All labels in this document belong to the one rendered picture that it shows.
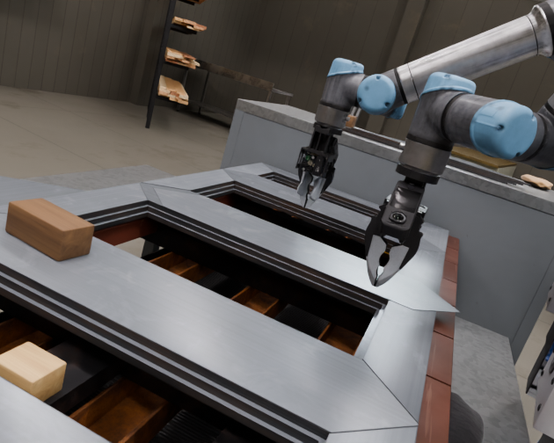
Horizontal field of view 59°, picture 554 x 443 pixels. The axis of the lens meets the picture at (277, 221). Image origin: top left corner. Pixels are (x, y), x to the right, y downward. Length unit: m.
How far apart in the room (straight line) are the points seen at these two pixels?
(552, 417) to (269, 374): 0.32
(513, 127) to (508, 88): 8.69
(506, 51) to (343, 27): 9.40
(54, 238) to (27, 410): 0.32
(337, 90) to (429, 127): 0.40
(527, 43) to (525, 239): 0.95
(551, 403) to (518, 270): 1.27
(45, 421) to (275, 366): 0.27
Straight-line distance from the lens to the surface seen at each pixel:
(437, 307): 1.04
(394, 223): 0.75
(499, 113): 0.72
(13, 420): 0.51
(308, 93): 10.47
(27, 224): 0.82
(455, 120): 0.77
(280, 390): 0.61
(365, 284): 1.00
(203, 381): 0.60
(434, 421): 0.73
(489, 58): 1.03
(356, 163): 1.86
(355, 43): 10.22
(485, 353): 1.39
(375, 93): 1.00
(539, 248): 1.88
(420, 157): 0.81
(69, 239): 0.77
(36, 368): 0.63
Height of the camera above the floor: 1.19
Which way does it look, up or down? 16 degrees down
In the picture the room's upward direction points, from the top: 17 degrees clockwise
